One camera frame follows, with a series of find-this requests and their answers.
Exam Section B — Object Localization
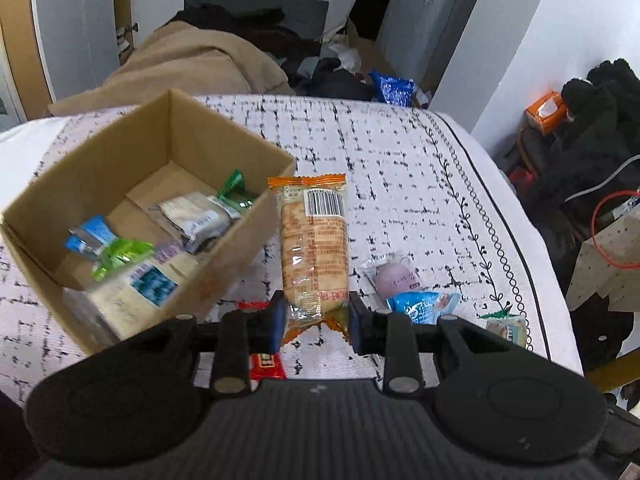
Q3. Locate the small red candy wrapper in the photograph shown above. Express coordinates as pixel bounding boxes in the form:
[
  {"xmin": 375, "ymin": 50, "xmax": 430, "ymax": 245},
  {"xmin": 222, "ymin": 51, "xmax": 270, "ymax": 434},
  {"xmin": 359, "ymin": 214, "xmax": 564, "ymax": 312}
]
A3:
[{"xmin": 238, "ymin": 301, "xmax": 286, "ymax": 382}]

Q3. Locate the purple round snack packet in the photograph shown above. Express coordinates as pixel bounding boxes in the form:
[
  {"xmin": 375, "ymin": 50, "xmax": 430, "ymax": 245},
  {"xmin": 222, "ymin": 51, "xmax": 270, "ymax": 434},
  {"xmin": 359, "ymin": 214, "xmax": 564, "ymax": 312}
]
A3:
[{"xmin": 362, "ymin": 252, "xmax": 422, "ymax": 300}]

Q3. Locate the light blue snack packet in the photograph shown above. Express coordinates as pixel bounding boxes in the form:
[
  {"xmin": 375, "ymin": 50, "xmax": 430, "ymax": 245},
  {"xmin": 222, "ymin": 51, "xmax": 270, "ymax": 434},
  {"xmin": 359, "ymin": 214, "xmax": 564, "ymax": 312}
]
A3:
[{"xmin": 386, "ymin": 290, "xmax": 460, "ymax": 325}]

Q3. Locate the orange biscuit packet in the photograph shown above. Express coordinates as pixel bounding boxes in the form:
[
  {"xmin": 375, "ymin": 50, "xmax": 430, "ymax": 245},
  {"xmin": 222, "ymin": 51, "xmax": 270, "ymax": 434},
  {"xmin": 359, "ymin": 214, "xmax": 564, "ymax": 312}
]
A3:
[{"xmin": 268, "ymin": 174, "xmax": 349, "ymax": 342}]

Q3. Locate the white barcode snack packet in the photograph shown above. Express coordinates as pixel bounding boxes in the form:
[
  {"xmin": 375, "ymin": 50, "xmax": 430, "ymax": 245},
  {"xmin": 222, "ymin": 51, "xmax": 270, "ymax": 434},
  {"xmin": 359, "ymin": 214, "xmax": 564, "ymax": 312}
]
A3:
[{"xmin": 150, "ymin": 192, "xmax": 241, "ymax": 255}]

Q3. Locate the green candy wrapper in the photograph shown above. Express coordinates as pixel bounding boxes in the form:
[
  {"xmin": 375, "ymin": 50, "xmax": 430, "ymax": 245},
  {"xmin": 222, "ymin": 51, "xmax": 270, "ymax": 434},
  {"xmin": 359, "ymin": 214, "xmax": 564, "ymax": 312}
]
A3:
[{"xmin": 217, "ymin": 169, "xmax": 257, "ymax": 214}]

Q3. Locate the teal cracker packet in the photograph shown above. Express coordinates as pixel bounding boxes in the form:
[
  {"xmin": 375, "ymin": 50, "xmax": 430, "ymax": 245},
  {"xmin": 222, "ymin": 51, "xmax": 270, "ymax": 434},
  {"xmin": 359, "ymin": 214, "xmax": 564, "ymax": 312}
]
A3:
[{"xmin": 482, "ymin": 310, "xmax": 527, "ymax": 348}]

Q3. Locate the lime green snack packet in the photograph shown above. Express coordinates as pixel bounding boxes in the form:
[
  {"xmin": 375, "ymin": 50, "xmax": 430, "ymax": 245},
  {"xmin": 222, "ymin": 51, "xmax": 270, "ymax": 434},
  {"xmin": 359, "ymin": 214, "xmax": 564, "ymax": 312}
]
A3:
[{"xmin": 91, "ymin": 237, "xmax": 154, "ymax": 282}]

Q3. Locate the blue silver snack packet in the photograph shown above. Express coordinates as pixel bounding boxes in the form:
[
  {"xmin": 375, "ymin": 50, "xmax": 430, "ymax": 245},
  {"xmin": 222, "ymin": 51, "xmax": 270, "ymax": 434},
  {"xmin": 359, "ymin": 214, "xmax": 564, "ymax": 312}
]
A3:
[{"xmin": 64, "ymin": 214, "xmax": 117, "ymax": 261}]

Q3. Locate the patterned white bed cover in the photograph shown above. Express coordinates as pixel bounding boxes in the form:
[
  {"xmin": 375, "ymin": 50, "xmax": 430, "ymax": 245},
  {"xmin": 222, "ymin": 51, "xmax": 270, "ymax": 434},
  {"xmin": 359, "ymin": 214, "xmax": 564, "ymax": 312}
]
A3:
[{"xmin": 1, "ymin": 96, "xmax": 582, "ymax": 405}]

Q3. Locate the brown cardboard box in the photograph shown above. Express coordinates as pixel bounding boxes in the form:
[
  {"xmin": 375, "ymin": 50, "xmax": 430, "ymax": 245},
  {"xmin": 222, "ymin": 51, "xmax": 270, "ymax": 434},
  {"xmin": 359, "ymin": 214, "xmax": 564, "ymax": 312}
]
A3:
[{"xmin": 1, "ymin": 90, "xmax": 296, "ymax": 354}]

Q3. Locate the blue foil bag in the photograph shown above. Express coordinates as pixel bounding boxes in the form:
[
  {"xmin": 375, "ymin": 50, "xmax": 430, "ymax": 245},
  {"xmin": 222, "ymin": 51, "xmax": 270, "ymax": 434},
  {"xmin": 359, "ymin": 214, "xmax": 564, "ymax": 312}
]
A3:
[{"xmin": 369, "ymin": 70, "xmax": 416, "ymax": 107}]

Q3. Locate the black fuzzy garment on chair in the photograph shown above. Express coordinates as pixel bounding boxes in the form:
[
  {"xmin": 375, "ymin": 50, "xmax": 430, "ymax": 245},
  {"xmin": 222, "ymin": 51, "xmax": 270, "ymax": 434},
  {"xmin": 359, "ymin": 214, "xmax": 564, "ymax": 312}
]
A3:
[{"xmin": 520, "ymin": 58, "xmax": 639, "ymax": 370}]

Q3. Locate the orange tissue box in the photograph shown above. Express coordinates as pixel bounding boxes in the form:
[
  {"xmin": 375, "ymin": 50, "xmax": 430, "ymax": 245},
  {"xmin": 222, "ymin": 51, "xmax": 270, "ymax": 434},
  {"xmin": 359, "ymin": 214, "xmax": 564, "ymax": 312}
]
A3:
[{"xmin": 524, "ymin": 91, "xmax": 567, "ymax": 136}]

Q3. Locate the tan blanket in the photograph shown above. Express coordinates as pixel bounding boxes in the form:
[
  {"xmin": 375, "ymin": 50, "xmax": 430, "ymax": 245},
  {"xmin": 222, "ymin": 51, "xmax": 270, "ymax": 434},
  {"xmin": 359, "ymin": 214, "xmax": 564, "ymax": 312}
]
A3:
[{"xmin": 48, "ymin": 28, "xmax": 294, "ymax": 116}]

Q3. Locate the black clothes pile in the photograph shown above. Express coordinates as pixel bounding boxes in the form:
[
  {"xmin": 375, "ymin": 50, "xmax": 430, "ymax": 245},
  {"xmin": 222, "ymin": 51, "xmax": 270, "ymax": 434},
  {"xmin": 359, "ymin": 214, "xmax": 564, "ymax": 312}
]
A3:
[{"xmin": 172, "ymin": 3, "xmax": 374, "ymax": 102}]

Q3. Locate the grey mini fridge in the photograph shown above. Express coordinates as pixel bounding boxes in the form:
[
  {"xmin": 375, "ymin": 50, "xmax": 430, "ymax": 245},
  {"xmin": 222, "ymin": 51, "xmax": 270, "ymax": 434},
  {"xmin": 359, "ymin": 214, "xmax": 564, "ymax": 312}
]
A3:
[{"xmin": 376, "ymin": 0, "xmax": 476, "ymax": 92}]

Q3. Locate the orange cable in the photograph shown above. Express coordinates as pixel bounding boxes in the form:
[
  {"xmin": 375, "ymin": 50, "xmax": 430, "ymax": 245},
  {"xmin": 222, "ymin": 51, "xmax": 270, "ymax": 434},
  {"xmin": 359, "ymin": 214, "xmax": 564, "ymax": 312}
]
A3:
[{"xmin": 589, "ymin": 188, "xmax": 640, "ymax": 271}]

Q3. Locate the white charging cable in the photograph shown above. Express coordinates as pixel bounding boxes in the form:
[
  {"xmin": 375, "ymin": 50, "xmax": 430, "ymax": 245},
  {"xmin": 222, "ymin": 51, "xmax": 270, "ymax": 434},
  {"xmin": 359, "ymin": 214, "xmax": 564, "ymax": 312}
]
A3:
[{"xmin": 563, "ymin": 154, "xmax": 640, "ymax": 205}]

